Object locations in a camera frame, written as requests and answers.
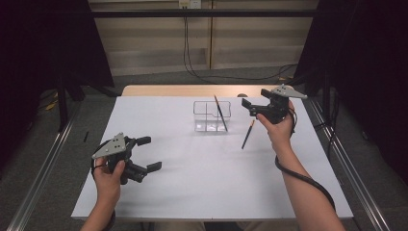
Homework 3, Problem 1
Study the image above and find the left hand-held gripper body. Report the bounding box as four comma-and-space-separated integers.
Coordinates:
91, 132, 149, 186

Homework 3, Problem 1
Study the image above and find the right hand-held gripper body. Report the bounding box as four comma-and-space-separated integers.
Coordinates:
249, 84, 308, 125

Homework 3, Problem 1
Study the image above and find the black pencil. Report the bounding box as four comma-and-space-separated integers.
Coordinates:
241, 118, 256, 150
213, 94, 229, 133

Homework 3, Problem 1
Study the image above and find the clear plastic compartment holder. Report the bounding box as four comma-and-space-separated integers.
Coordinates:
192, 100, 233, 134

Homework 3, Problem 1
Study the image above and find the person's right hand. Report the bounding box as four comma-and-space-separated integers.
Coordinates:
255, 99, 297, 157

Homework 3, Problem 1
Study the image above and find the person's left hand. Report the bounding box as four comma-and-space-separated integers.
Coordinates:
92, 157, 127, 210

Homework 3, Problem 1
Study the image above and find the black metal stand leg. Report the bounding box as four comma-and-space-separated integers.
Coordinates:
57, 75, 70, 133
321, 68, 332, 127

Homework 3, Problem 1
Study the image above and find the white table sheet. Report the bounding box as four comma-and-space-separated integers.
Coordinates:
70, 95, 354, 221

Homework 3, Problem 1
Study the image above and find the yellow floor tape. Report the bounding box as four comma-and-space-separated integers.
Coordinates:
44, 91, 61, 112

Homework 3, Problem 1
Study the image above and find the black horizontal metal bar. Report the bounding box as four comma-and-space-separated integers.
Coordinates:
90, 9, 319, 18

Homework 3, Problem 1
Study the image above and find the black curtain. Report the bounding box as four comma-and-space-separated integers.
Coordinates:
293, 0, 408, 177
0, 0, 115, 169

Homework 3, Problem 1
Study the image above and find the brass wall strip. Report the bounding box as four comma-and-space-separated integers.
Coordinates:
208, 0, 216, 70

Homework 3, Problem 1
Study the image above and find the silver metal floor rail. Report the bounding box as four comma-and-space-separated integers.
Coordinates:
307, 97, 392, 231
6, 104, 82, 231

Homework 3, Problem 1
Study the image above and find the thin black wall cable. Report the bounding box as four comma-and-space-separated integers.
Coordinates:
185, 8, 225, 85
182, 8, 299, 82

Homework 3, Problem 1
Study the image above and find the white wall socket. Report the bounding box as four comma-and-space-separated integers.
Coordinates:
178, 0, 202, 10

